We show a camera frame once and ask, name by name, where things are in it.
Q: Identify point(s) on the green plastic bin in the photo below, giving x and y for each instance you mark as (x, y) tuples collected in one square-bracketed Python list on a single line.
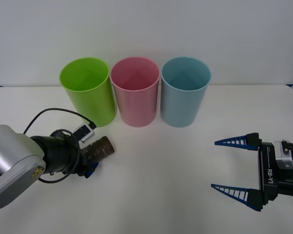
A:
[(92, 107)]

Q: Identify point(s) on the pink plastic bin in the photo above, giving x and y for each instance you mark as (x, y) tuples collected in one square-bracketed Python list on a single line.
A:
[(136, 109)]

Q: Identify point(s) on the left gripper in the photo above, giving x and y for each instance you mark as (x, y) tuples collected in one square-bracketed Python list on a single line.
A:
[(83, 162)]

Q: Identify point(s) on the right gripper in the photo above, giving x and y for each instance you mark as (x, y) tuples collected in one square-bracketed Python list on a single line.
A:
[(268, 175)]

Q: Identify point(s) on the brown drink can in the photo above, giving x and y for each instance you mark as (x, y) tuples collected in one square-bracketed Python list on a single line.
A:
[(102, 148)]

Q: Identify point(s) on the pale blue plastic bin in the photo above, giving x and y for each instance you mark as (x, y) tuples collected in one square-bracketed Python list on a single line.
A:
[(180, 109)]

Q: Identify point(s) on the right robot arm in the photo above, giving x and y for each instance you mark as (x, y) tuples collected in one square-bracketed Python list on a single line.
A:
[(289, 187)]

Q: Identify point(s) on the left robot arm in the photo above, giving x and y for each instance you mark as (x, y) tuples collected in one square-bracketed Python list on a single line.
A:
[(7, 148)]

